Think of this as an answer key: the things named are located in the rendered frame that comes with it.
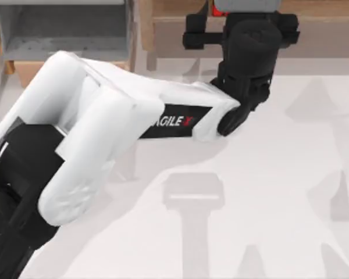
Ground small red object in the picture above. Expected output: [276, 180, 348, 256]
[211, 0, 229, 17]

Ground pale grey rounded box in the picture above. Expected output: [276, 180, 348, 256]
[214, 0, 280, 13]

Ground grey pierced drawer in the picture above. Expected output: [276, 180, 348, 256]
[0, 0, 134, 63]

